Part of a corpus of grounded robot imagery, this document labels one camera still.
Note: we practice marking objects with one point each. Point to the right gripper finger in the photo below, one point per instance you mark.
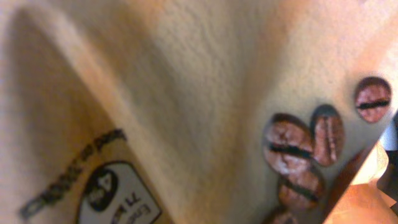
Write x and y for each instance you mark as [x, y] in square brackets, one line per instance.
[388, 182]

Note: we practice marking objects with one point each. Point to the yellow coffee bag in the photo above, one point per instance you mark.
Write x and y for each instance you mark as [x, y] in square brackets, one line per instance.
[190, 111]

